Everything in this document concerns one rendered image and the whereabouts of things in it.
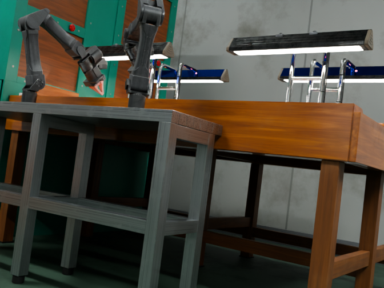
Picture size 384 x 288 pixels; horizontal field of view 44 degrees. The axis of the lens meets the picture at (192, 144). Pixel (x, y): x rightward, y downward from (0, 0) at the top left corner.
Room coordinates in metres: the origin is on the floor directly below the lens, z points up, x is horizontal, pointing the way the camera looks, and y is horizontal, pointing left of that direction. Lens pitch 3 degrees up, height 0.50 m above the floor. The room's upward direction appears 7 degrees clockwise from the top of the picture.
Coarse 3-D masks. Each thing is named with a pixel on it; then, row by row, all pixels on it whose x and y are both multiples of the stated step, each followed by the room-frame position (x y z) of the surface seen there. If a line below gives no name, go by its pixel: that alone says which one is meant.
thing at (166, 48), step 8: (88, 48) 2.66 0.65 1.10; (104, 48) 2.58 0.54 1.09; (112, 48) 2.54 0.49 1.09; (120, 48) 2.51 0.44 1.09; (160, 48) 2.34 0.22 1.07; (168, 48) 2.33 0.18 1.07; (104, 56) 2.55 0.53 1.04; (112, 56) 2.51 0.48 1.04; (120, 56) 2.48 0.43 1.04; (168, 56) 2.35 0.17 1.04
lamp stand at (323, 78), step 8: (312, 32) 1.91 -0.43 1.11; (296, 56) 2.13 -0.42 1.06; (328, 56) 2.04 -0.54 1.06; (328, 64) 2.04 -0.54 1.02; (288, 80) 2.14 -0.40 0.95; (296, 80) 2.12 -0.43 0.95; (304, 80) 2.09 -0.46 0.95; (312, 80) 2.07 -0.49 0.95; (320, 80) 2.05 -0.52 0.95; (288, 88) 2.13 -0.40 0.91; (320, 88) 2.04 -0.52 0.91; (288, 96) 2.12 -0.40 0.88; (320, 96) 2.04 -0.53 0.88
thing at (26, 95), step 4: (24, 92) 2.06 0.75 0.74; (28, 92) 2.06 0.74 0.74; (32, 92) 2.07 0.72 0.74; (24, 96) 2.06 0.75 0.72; (28, 96) 2.06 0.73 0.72; (32, 96) 2.07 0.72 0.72; (36, 96) 2.09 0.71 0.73; (24, 100) 2.06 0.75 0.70; (28, 100) 2.06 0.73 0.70; (32, 100) 2.07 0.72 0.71; (36, 100) 2.10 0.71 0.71
